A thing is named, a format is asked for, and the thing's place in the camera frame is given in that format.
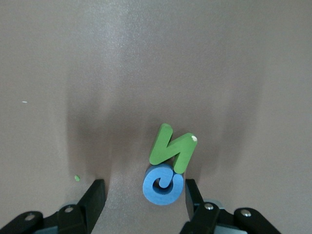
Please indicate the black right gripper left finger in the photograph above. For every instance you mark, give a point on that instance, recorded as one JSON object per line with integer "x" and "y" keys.
{"x": 80, "y": 214}

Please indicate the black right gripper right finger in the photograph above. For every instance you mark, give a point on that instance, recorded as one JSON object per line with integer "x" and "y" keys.
{"x": 202, "y": 219}

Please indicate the blue letter G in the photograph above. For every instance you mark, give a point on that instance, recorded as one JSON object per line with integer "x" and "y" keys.
{"x": 148, "y": 187}

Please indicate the green letter N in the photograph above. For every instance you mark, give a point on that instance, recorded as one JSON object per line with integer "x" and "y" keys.
{"x": 161, "y": 146}

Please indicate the tiny green crumb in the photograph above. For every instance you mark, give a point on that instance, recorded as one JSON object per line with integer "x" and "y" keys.
{"x": 77, "y": 178}

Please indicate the brown table mat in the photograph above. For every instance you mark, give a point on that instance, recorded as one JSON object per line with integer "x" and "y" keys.
{"x": 156, "y": 48}

